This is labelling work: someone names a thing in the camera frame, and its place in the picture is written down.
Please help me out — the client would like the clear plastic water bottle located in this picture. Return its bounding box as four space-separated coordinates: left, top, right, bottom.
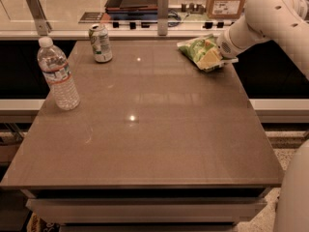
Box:
37 37 80 110

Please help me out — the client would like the cardboard box with label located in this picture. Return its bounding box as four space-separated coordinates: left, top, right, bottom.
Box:
206 0 245 19

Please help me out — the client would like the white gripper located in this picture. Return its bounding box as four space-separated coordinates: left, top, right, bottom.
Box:
197 24 253 71

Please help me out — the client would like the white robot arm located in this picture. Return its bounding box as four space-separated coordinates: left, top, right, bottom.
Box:
216 0 309 232

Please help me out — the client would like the centre metal bracket post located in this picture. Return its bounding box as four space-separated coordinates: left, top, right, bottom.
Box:
157 0 169 36

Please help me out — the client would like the green and white soda can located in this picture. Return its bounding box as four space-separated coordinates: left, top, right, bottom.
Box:
89 24 113 63

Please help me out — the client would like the green jalapeno chip bag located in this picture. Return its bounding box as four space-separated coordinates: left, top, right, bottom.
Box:
176 33 239 73

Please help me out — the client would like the metal bracket post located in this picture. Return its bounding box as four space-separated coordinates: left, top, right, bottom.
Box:
157 0 169 36
26 0 51 36

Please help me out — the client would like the left metal bracket post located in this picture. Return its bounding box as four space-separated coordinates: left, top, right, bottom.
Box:
26 0 51 36

